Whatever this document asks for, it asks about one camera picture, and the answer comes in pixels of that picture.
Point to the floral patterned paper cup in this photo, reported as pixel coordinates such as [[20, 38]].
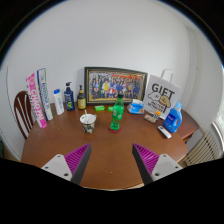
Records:
[[88, 126]]

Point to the dark blue pump bottle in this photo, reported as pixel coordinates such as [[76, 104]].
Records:
[[69, 100]]

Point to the blue tissue pack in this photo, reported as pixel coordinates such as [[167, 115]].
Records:
[[136, 107]]

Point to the dark wooden chair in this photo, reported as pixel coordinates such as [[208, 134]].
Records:
[[20, 113]]

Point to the green plastic drink bottle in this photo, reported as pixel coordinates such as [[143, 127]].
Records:
[[117, 113]]

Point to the white paper gift bag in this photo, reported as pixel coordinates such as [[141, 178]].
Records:
[[163, 96]]

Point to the white blue-capped lotion bottle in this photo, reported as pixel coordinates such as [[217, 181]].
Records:
[[59, 103]]

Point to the white radiator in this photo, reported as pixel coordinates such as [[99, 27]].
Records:
[[201, 150]]

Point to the framed group photo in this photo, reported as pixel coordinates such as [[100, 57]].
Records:
[[115, 86]]

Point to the pink shuttlecock tube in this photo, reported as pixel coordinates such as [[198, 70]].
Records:
[[36, 103]]

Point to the white stirring stick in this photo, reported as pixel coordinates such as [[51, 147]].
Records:
[[86, 116]]

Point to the small brown snack box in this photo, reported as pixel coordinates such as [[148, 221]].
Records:
[[150, 118]]

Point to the dark yellow-labelled bottle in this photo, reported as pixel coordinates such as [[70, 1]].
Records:
[[81, 101]]

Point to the white shuttlecock tube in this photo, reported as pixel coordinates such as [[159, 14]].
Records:
[[45, 95]]

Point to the flat round red coaster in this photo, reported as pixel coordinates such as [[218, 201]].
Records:
[[112, 131]]

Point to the green soap pack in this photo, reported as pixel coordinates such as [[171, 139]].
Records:
[[100, 108]]

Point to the small green pack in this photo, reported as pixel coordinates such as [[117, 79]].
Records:
[[110, 108]]

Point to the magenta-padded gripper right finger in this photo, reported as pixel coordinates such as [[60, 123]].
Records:
[[165, 166]]

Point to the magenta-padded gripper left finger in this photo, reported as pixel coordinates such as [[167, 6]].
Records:
[[58, 166]]

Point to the blue detergent bottle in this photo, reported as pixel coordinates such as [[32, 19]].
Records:
[[172, 120]]

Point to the white remote control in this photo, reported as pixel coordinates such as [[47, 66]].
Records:
[[164, 132]]

